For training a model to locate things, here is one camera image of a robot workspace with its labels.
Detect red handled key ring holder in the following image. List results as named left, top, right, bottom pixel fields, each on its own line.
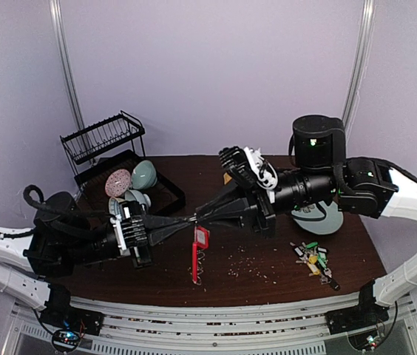
left=191, top=242, right=206, bottom=285

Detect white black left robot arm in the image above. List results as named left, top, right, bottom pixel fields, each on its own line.
left=0, top=185, right=197, bottom=335

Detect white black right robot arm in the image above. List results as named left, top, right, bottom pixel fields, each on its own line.
left=196, top=115, right=417, bottom=334

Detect yellow dotted plate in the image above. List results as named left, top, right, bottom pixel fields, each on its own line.
left=223, top=173, right=231, bottom=185

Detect blue patterned bowl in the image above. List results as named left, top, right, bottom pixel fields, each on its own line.
left=108, top=197, right=124, bottom=220

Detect light blue bowl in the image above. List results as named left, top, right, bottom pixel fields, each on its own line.
left=124, top=189, right=152, bottom=211

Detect green ceramic bowl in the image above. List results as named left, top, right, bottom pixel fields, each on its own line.
left=132, top=160, right=157, bottom=190

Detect pink patterned bowl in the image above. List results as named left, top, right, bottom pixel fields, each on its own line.
left=105, top=169, right=131, bottom=197

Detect black key tag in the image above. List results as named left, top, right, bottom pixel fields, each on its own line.
left=294, top=247, right=305, bottom=257

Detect light blue flower plate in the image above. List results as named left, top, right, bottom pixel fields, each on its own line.
left=291, top=201, right=344, bottom=235

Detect green key tag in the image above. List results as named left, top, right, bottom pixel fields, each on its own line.
left=302, top=242, right=319, bottom=249

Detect yellow key tag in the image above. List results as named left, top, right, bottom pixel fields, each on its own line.
left=307, top=255, right=321, bottom=276

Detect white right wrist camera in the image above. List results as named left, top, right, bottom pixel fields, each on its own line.
left=218, top=146, right=279, bottom=190

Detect black wire dish rack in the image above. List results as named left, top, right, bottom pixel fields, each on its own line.
left=59, top=109, right=187, bottom=223

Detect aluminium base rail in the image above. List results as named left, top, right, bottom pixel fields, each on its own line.
left=3, top=290, right=417, bottom=355

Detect right aluminium frame post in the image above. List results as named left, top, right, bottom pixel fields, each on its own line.
left=342, top=0, right=376, bottom=130

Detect aluminium frame post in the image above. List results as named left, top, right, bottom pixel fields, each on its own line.
left=342, top=0, right=376, bottom=130
left=49, top=0, right=85, bottom=130

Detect left aluminium frame post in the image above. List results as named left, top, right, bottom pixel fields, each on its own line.
left=49, top=0, right=85, bottom=130

